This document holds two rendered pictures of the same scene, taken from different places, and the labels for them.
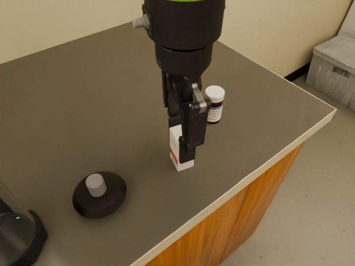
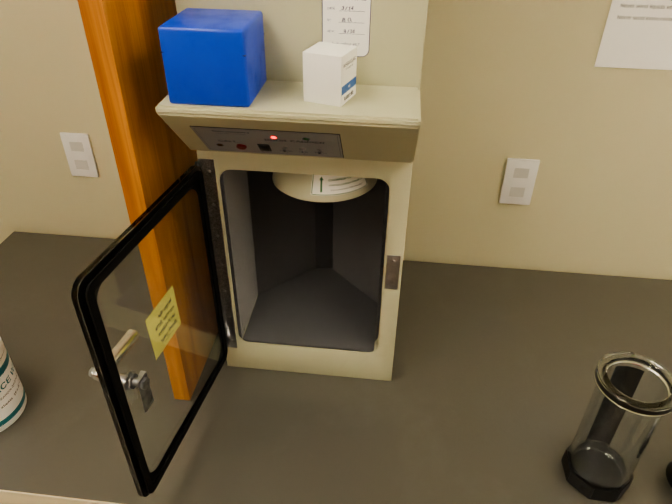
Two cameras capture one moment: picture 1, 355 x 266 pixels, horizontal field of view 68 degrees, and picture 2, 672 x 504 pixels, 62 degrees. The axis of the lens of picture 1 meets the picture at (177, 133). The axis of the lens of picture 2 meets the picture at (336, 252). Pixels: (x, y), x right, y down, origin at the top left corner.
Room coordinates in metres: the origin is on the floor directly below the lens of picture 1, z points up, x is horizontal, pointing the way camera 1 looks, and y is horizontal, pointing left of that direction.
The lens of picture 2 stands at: (-0.53, 0.20, 1.76)
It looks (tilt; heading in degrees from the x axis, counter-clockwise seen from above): 35 degrees down; 44
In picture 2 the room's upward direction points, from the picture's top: 1 degrees clockwise
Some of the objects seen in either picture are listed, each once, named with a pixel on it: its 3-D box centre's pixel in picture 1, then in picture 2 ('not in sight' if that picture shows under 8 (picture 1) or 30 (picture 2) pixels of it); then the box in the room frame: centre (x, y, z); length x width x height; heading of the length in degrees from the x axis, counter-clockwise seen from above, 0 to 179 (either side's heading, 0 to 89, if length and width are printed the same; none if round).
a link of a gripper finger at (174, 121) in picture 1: (176, 130); not in sight; (0.34, 0.00, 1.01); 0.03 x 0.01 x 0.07; 113
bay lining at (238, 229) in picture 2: not in sight; (315, 229); (0.07, 0.82, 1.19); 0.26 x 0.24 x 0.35; 128
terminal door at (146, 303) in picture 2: not in sight; (170, 330); (-0.26, 0.78, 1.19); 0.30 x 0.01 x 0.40; 30
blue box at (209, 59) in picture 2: not in sight; (216, 56); (-0.13, 0.79, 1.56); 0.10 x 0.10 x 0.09; 38
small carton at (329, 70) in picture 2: not in sight; (330, 73); (-0.04, 0.68, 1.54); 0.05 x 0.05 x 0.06; 21
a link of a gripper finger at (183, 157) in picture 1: (187, 148); not in sight; (0.29, -0.02, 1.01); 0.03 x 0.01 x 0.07; 113
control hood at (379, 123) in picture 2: not in sight; (294, 133); (-0.07, 0.71, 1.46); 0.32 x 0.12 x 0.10; 128
